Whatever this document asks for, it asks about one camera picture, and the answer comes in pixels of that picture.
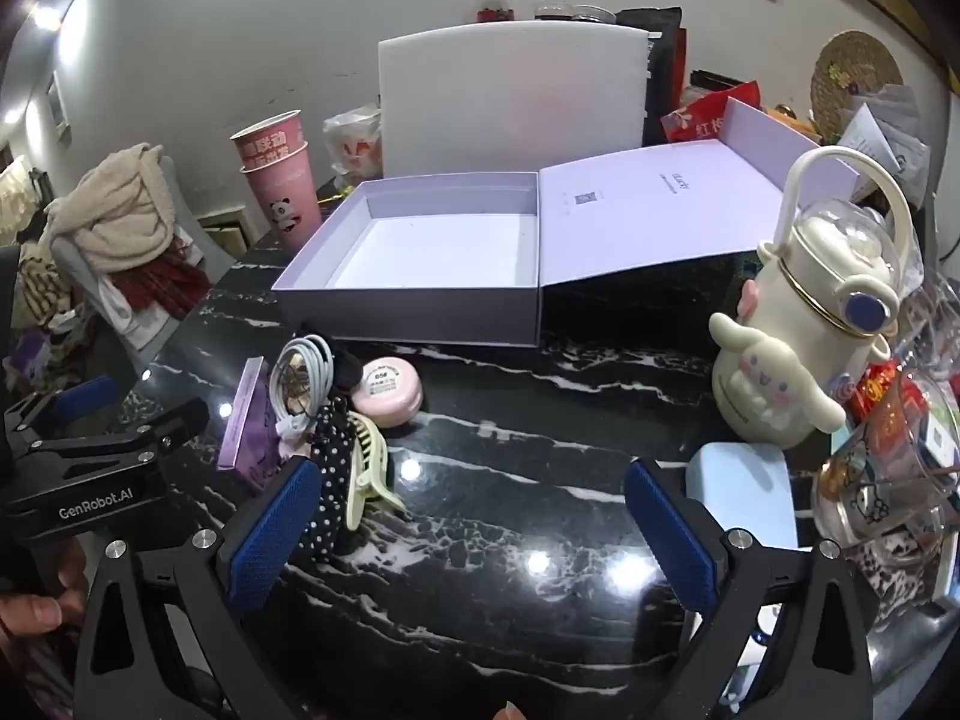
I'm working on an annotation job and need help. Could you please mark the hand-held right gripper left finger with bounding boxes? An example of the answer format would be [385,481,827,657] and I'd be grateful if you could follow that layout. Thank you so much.
[73,456,323,720]

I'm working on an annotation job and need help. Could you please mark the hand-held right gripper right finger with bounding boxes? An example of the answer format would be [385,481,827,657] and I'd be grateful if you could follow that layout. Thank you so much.
[624,456,901,720]

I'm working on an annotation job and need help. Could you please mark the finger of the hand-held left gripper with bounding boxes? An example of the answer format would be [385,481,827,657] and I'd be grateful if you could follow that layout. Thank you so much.
[15,399,211,470]
[0,376,121,455]

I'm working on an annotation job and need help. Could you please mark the black polka dot scrunchie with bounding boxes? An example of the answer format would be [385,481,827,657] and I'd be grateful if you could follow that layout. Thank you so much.
[307,397,361,563]

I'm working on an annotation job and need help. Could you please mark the purple perfume box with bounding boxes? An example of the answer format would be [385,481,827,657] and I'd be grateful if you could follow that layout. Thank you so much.
[217,356,290,492]

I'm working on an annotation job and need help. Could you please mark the pale yellow hair claw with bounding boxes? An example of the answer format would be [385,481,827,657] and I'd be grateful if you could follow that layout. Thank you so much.
[341,416,406,533]

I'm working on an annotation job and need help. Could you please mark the white charging cable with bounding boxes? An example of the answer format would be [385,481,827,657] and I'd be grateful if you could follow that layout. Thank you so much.
[270,336,335,440]

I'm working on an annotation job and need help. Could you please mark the black hair clip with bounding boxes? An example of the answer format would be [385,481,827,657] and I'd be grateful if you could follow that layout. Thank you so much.
[330,349,368,391]

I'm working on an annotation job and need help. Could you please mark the pink round compact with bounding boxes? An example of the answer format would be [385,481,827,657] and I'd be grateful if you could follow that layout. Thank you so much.
[352,358,425,432]

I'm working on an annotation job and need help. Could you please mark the lavender gift box with lid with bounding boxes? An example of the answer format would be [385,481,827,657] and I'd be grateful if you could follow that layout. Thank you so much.
[270,96,862,350]

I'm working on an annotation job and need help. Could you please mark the person's left hand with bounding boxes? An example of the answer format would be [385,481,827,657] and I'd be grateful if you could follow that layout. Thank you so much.
[0,540,89,638]

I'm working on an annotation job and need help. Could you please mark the light blue case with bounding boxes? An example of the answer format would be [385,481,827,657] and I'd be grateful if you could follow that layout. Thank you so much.
[686,441,800,552]

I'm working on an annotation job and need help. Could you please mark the red plaid cloth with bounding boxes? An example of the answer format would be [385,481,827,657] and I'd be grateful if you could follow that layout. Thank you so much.
[112,240,215,320]

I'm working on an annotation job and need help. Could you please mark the beige fleece blanket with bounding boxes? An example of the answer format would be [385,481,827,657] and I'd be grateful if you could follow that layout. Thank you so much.
[41,142,185,275]

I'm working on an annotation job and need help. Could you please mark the clear glass cup with cartoon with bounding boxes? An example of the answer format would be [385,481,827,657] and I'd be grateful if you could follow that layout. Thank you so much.
[814,371,960,567]

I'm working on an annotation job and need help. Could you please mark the cream cartoon dog water bottle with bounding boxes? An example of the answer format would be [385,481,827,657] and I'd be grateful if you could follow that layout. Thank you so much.
[709,146,916,455]

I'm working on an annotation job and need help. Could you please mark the red candy packet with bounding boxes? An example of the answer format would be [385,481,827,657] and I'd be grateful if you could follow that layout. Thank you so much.
[847,360,946,428]

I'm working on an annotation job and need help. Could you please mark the pink paper cup with panda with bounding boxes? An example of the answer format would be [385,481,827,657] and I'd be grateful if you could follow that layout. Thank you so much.
[240,139,325,251]

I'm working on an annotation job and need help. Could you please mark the clear plastic wrap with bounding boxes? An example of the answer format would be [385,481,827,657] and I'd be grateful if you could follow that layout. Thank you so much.
[892,270,960,383]

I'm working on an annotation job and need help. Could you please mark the plastic bag with drink cup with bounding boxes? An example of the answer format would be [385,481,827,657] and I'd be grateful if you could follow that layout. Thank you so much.
[322,103,383,192]

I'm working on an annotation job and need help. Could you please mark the red printed packet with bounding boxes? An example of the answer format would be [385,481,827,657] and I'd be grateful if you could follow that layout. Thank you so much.
[660,101,743,143]

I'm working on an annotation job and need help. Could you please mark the white papers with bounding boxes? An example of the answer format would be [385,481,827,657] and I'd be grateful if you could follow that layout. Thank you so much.
[836,82,931,203]

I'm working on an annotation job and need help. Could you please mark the white foam sheet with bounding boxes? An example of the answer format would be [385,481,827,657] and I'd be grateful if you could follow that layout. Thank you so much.
[377,19,650,181]

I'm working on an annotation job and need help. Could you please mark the black foil bag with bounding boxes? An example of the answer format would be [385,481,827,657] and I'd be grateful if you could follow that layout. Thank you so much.
[616,7,685,143]

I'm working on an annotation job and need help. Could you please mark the round woven mat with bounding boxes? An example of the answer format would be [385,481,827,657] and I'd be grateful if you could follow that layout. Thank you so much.
[810,30,905,136]

